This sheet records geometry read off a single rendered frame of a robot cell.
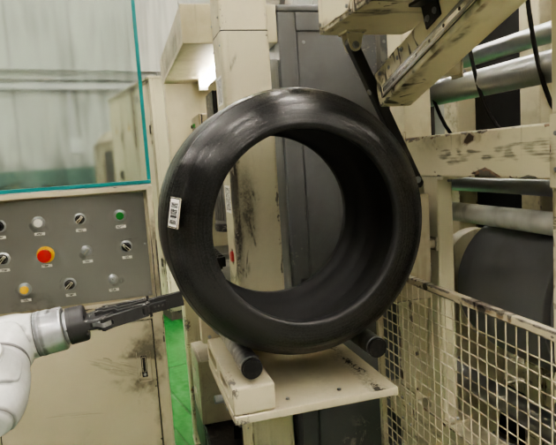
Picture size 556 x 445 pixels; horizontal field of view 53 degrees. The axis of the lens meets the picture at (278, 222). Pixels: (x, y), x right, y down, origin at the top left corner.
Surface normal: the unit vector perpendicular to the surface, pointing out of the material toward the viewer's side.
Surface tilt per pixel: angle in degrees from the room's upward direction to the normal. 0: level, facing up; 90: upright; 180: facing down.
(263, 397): 90
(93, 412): 91
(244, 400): 90
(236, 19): 90
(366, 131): 81
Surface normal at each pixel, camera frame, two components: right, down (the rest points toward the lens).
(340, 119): 0.32, -0.09
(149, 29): 0.48, 0.07
